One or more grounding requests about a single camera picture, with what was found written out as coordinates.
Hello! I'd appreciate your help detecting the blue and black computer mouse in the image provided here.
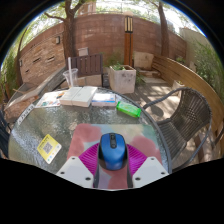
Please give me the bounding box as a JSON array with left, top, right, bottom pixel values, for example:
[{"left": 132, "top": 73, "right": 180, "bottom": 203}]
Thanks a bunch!
[{"left": 98, "top": 132, "right": 129, "bottom": 172}]

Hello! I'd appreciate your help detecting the green wipes packet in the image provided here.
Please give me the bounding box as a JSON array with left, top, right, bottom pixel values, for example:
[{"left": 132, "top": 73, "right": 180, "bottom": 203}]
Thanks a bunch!
[{"left": 115, "top": 100, "right": 142, "bottom": 118}]

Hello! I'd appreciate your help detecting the slim tree trunk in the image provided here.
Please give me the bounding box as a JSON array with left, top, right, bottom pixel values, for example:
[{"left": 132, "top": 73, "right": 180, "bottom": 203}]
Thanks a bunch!
[{"left": 155, "top": 0, "right": 172, "bottom": 58}]

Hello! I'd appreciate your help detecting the brown wicker armchair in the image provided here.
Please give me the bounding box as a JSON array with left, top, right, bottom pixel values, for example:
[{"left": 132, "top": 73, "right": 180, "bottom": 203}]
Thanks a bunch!
[{"left": 143, "top": 87, "right": 213, "bottom": 173}]

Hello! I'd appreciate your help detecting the white thick book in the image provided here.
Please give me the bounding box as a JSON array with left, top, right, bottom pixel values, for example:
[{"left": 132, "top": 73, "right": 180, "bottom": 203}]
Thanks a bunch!
[{"left": 59, "top": 85, "right": 99, "bottom": 108}]

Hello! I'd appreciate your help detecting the yellow square card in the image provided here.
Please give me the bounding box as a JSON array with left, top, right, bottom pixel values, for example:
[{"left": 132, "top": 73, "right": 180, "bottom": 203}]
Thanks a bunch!
[{"left": 36, "top": 133, "right": 63, "bottom": 165}]

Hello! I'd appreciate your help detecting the beige stone slab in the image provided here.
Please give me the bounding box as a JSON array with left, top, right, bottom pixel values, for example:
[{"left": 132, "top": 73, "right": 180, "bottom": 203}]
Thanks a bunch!
[{"left": 133, "top": 50, "right": 155, "bottom": 71}]

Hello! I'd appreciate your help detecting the long printed paper strip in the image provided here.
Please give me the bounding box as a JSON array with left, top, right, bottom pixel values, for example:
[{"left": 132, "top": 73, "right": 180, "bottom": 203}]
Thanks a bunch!
[{"left": 16, "top": 103, "right": 36, "bottom": 126}]

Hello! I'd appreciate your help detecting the wooden garden lamp post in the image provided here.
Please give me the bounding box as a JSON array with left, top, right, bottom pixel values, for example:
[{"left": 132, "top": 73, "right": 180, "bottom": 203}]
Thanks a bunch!
[{"left": 123, "top": 14, "right": 135, "bottom": 67}]

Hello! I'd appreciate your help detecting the grey box on wall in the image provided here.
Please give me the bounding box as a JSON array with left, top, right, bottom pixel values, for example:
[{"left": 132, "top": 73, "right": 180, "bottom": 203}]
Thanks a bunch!
[{"left": 77, "top": 46, "right": 90, "bottom": 57}]

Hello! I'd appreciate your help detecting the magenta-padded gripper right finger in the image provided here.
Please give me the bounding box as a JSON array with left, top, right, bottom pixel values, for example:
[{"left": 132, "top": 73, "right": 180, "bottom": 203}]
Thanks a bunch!
[{"left": 125, "top": 143, "right": 170, "bottom": 190}]

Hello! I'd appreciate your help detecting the red and grey mouse pad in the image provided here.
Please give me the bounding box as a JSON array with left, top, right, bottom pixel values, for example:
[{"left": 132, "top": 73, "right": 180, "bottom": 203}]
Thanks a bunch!
[{"left": 66, "top": 123, "right": 162, "bottom": 190}]

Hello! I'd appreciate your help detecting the forked tree trunk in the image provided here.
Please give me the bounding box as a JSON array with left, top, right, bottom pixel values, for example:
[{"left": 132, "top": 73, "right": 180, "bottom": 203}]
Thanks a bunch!
[{"left": 43, "top": 0, "right": 88, "bottom": 65}]

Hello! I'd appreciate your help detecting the concrete planter with plants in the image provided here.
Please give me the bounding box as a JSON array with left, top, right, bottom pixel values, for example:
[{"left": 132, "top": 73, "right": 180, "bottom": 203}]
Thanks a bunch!
[{"left": 108, "top": 63, "right": 137, "bottom": 95}]

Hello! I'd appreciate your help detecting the blue and white book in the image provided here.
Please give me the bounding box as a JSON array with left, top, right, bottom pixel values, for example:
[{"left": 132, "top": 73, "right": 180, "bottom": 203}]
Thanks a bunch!
[{"left": 90, "top": 92, "right": 117, "bottom": 108}]

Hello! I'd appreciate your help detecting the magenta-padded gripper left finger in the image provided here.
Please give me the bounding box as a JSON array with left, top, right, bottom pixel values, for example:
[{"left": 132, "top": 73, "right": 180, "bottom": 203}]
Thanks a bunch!
[{"left": 55, "top": 143, "right": 102, "bottom": 190}]

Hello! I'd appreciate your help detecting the dark wooden slat chair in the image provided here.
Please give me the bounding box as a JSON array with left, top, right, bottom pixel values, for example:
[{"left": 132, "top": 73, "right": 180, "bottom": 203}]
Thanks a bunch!
[{"left": 69, "top": 53, "right": 104, "bottom": 88}]

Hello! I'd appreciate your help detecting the colourful thin booklet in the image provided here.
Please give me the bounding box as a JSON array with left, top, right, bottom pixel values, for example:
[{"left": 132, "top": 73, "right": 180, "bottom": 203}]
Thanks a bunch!
[{"left": 34, "top": 90, "right": 68, "bottom": 109}]

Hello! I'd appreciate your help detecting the clear plastic cup with straw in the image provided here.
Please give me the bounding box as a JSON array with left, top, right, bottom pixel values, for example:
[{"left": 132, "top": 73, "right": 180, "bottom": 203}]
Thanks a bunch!
[{"left": 62, "top": 57, "right": 80, "bottom": 89}]

